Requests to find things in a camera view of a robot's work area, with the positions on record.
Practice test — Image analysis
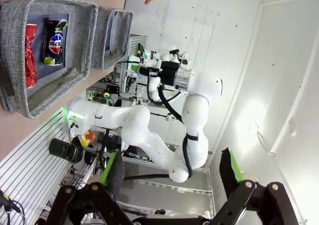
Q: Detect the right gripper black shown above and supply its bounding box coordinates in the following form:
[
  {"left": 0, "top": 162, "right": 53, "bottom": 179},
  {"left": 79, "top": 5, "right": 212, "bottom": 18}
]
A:
[{"left": 131, "top": 60, "right": 180, "bottom": 86}]

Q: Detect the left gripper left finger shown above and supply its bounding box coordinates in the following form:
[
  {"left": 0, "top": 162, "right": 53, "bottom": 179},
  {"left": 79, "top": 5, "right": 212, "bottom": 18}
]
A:
[{"left": 51, "top": 150, "right": 135, "bottom": 225}]

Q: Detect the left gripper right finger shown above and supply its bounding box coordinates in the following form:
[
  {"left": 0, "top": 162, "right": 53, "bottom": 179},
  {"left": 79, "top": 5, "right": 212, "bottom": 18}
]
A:
[{"left": 211, "top": 147, "right": 300, "bottom": 225}]

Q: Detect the black Pepsi can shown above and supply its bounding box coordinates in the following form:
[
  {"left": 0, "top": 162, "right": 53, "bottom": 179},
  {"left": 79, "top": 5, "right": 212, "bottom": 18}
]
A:
[{"left": 42, "top": 19, "right": 68, "bottom": 66}]

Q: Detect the crushed red soda can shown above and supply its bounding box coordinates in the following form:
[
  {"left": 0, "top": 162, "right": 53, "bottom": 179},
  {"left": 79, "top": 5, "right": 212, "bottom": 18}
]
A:
[{"left": 24, "top": 24, "right": 38, "bottom": 88}]

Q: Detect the yellow red emergency stop button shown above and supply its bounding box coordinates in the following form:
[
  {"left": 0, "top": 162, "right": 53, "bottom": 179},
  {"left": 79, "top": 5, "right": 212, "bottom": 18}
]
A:
[{"left": 78, "top": 132, "right": 97, "bottom": 147}]

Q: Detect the grey fabric basket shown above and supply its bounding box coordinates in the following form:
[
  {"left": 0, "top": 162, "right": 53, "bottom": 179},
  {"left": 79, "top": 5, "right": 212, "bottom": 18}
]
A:
[
  {"left": 91, "top": 5, "right": 133, "bottom": 71},
  {"left": 0, "top": 0, "right": 99, "bottom": 120}
]

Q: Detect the black cylindrical holder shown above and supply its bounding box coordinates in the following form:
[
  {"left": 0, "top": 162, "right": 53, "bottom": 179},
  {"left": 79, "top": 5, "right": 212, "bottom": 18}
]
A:
[{"left": 48, "top": 138, "right": 77, "bottom": 164}]

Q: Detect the slotted aluminium panel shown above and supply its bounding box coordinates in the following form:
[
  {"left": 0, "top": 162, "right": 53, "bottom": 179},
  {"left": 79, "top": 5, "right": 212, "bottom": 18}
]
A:
[{"left": 0, "top": 107, "right": 73, "bottom": 225}]

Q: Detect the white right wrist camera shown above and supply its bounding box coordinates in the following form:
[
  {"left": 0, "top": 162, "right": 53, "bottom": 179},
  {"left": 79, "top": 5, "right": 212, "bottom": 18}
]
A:
[{"left": 179, "top": 56, "right": 192, "bottom": 68}]

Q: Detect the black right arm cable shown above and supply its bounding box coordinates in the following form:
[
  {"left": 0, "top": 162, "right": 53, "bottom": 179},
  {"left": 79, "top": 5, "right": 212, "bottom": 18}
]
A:
[{"left": 123, "top": 69, "right": 200, "bottom": 182}]

